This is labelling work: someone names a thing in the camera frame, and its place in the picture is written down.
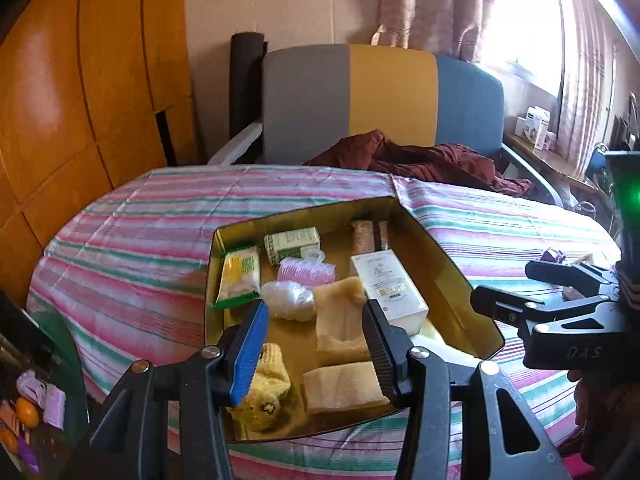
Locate white plastic bag ball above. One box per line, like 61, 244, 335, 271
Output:
260, 280, 317, 322

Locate black rolled mat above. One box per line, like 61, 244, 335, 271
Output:
230, 32, 266, 142

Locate green yellow snack packet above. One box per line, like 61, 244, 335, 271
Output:
215, 246, 263, 310

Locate large yellow sponge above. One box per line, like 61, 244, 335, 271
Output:
312, 276, 381, 367

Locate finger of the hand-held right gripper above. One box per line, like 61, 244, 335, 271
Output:
470, 285, 621, 333
525, 260, 621, 301

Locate wooden wardrobe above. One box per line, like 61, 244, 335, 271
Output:
0, 0, 201, 306

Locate brown jacket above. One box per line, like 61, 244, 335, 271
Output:
302, 129, 536, 197

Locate glass side table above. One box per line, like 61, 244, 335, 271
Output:
0, 290, 93, 480

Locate pink hair roller pack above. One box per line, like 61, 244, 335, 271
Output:
277, 249, 328, 288

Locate yellow sock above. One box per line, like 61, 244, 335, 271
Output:
227, 342, 293, 433

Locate blue round appliance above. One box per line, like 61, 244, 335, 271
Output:
585, 145, 609, 181

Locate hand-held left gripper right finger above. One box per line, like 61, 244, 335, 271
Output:
361, 299, 573, 480

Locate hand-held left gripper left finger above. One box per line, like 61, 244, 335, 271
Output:
89, 299, 271, 480

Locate person's right hand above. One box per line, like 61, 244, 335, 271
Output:
572, 371, 640, 467

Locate small yellow sponge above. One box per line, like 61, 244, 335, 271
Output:
301, 360, 391, 416

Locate purple plastic object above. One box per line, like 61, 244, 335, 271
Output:
14, 432, 41, 475

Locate pink quilted blanket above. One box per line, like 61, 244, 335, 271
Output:
564, 452, 601, 480

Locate window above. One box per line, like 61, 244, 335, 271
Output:
480, 0, 566, 96

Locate white box with blue label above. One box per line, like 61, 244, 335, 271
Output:
526, 106, 552, 148

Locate gold tin box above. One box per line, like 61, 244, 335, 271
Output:
204, 196, 506, 445

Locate green tea box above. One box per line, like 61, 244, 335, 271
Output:
263, 226, 322, 266

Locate lilac hair roller pack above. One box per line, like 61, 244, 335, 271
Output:
17, 370, 67, 430

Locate wooden side desk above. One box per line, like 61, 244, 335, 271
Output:
502, 130, 601, 196

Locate grey yellow blue armchair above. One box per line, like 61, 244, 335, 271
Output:
207, 44, 566, 206

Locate beige patterned curtain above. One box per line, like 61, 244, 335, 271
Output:
555, 0, 617, 171
372, 0, 496, 63

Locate white rectangular box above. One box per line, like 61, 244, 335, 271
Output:
349, 250, 430, 336

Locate brown wrapped bar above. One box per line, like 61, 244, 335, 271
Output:
350, 219, 391, 256

